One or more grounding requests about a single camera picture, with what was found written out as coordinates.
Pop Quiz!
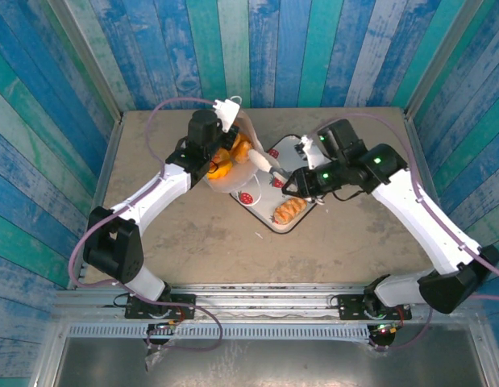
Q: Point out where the black round mount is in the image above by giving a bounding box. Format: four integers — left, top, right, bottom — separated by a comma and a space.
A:
143, 334, 169, 352
369, 333, 395, 352

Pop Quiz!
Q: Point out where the white and grey utensil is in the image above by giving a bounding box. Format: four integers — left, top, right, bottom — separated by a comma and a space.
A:
247, 148, 289, 181

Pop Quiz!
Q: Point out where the steel sheet panel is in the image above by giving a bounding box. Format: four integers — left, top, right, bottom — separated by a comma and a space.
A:
53, 336, 489, 387

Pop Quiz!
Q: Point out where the white strawberry print tray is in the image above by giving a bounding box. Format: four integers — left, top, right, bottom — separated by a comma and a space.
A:
229, 134, 321, 235

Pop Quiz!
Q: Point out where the grey slotted cable duct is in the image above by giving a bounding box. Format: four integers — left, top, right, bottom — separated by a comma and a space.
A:
66, 323, 372, 340

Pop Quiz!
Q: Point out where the aluminium mounting rail frame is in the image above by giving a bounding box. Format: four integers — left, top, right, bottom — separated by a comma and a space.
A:
51, 283, 482, 323

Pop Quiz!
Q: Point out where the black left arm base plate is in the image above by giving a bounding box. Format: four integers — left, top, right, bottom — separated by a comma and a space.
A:
124, 293, 197, 320

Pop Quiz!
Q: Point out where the aluminium table side rail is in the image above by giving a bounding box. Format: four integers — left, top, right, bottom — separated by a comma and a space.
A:
404, 110, 468, 289
67, 116, 124, 289

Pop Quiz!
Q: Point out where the white paper bag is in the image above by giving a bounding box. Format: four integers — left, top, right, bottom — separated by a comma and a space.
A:
202, 95, 264, 209

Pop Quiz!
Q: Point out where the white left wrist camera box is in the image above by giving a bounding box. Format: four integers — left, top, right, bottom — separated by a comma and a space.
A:
212, 98, 242, 134

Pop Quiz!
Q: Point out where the pale braided fake bread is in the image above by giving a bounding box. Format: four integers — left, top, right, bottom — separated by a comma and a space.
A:
273, 196, 309, 225

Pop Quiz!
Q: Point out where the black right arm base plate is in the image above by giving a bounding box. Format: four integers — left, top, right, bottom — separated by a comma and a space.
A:
337, 293, 412, 322

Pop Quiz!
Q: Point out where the aluminium corner post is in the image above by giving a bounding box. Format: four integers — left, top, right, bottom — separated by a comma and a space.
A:
47, 0, 124, 123
405, 0, 486, 118

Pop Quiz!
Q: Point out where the clear plastic wrap scrap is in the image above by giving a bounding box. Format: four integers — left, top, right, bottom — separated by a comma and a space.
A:
143, 337, 176, 371

